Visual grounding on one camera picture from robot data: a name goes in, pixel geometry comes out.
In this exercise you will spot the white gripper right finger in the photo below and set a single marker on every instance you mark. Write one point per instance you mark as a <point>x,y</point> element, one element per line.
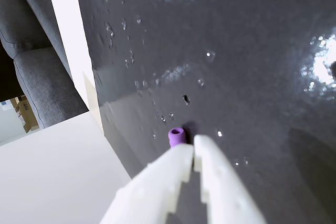
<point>225,192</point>

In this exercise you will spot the grey fabric chair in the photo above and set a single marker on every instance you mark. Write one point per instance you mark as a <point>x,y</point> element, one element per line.
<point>39,82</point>

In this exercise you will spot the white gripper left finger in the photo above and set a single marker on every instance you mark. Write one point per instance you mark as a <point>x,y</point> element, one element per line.
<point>152,190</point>

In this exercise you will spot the black table mat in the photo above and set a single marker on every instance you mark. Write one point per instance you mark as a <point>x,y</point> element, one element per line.
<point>236,51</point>

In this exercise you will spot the brown cardboard box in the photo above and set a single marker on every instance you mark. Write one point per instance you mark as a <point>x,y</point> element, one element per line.
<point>26,113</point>

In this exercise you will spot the purple rubber pen grip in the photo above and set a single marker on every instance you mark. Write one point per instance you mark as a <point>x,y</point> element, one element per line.
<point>174,140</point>

